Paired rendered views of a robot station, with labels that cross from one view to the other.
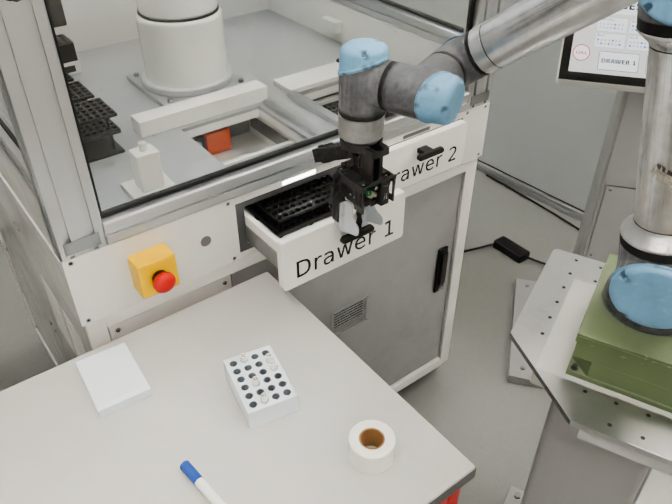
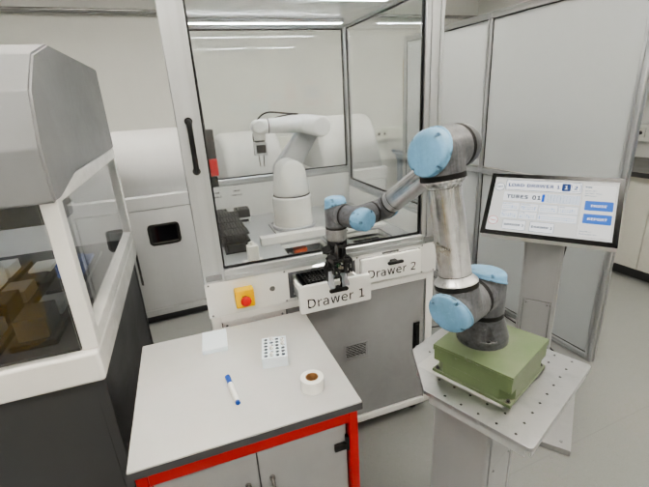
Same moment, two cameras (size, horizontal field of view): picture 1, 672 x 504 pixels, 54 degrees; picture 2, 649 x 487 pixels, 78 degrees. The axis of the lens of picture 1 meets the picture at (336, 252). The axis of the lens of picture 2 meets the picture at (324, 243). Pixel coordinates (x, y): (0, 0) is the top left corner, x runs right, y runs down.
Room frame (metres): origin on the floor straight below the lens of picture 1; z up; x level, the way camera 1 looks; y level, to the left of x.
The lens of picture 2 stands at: (-0.32, -0.43, 1.57)
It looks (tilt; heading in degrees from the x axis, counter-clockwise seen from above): 20 degrees down; 19
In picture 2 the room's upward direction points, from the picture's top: 4 degrees counter-clockwise
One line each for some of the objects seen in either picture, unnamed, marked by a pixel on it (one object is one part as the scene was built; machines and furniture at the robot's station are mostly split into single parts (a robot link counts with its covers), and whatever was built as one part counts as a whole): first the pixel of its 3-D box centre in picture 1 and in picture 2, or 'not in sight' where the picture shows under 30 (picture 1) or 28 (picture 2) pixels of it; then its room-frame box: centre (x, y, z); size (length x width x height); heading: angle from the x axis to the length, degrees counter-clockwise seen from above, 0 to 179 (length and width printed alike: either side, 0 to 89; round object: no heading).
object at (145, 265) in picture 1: (154, 271); (244, 297); (0.91, 0.32, 0.88); 0.07 x 0.05 x 0.07; 127
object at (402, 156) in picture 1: (417, 159); (391, 266); (1.31, -0.18, 0.87); 0.29 x 0.02 x 0.11; 127
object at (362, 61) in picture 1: (364, 79); (336, 213); (0.97, -0.04, 1.20); 0.09 x 0.08 x 0.11; 59
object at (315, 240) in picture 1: (344, 238); (335, 293); (1.01, -0.02, 0.87); 0.29 x 0.02 x 0.11; 127
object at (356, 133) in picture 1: (362, 124); (337, 234); (0.98, -0.04, 1.13); 0.08 x 0.08 x 0.05
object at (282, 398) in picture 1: (260, 385); (274, 351); (0.73, 0.12, 0.78); 0.12 x 0.08 x 0.04; 26
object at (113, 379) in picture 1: (113, 378); (214, 341); (0.75, 0.38, 0.77); 0.13 x 0.09 x 0.02; 33
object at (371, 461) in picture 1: (371, 446); (312, 382); (0.61, -0.05, 0.78); 0.07 x 0.07 x 0.04
